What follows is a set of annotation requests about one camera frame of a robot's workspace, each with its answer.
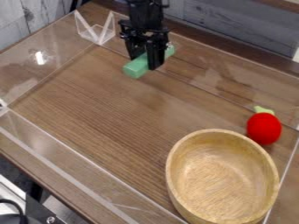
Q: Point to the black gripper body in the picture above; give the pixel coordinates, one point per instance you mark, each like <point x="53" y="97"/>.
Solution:
<point x="145" y="24"/>

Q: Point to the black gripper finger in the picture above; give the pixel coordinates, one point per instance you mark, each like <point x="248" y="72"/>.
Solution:
<point x="136" y="46"/>
<point x="156" y="48"/>

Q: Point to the green foam block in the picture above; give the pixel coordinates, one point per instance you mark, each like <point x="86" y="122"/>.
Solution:
<point x="137" y="67"/>

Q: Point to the wooden bowl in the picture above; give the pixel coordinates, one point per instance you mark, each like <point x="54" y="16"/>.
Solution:
<point x="222" y="178"/>

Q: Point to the red plush strawberry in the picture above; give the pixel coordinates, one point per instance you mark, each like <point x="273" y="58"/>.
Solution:
<point x="264" y="126"/>

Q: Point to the black metal device base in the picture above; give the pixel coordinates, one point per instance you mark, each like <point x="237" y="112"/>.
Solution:
<point x="26" y="211"/>

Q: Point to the clear acrylic corner bracket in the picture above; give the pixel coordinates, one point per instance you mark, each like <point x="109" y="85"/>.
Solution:
<point x="100" y="34"/>

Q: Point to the clear acrylic tray wall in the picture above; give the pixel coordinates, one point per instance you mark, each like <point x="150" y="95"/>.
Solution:
<point x="92" y="190"/>

